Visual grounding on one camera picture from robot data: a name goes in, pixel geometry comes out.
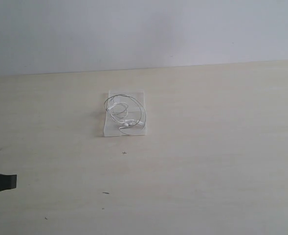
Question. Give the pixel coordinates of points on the clear plastic open case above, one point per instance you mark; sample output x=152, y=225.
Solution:
x=125, y=114

